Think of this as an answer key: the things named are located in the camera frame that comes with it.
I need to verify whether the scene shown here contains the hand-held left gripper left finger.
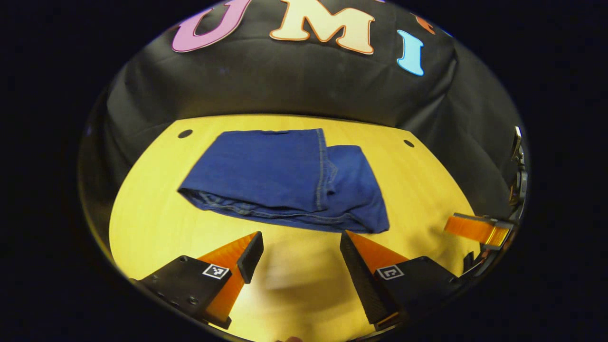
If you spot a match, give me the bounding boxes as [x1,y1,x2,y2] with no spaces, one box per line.
[134,231,265,330]

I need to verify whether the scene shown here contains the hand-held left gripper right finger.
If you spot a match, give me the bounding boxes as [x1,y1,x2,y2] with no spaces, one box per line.
[339,229,465,332]

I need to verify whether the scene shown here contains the black backdrop cloth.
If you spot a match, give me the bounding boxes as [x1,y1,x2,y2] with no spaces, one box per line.
[78,0,528,224]

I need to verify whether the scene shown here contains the blue denim jeans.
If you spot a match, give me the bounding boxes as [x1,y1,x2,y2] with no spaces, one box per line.
[178,128,390,234]

